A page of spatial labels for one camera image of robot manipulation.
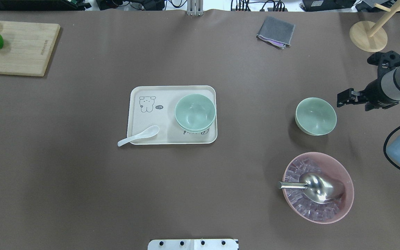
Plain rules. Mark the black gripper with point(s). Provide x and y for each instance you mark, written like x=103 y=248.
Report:
x=374 y=91

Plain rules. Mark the green bowl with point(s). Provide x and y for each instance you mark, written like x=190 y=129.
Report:
x=315 y=116
x=195 y=106
x=195 y=125

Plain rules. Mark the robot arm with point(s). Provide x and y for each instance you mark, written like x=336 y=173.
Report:
x=391 y=146

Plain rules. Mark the wooden mug tree stand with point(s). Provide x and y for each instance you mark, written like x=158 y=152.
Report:
x=370 y=36

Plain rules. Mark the grey folded cloth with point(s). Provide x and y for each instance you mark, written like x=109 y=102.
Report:
x=277 y=32

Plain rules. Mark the metal ice scoop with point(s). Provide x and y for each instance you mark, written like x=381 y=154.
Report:
x=317 y=187

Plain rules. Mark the pink bowl with ice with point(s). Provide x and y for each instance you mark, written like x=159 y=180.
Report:
x=303 y=206

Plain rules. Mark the green bowl on tray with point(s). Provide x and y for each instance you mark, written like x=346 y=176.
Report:
x=195 y=125

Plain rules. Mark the cream serving tray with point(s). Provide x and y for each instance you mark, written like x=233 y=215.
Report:
x=155 y=105

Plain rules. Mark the white ceramic spoon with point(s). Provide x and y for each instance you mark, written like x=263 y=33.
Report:
x=147 y=133

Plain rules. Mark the bamboo cutting board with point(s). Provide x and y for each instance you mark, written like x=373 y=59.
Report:
x=27 y=47

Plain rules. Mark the aluminium frame post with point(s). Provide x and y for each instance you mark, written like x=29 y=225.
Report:
x=195 y=7

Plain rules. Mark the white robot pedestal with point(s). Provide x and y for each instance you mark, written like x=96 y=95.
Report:
x=193 y=244

